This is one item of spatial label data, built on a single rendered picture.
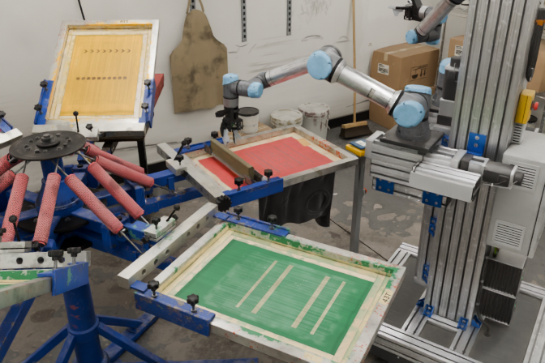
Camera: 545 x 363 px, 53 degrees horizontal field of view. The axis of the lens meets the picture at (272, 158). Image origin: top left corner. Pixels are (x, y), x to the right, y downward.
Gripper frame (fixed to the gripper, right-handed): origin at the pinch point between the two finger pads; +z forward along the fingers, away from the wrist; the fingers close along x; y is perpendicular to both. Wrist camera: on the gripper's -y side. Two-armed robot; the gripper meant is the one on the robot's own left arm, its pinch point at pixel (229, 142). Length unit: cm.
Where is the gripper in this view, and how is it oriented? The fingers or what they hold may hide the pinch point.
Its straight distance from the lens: 274.6
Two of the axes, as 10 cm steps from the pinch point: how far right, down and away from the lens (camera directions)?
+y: 5.5, 3.7, -7.5
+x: 8.4, -2.3, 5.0
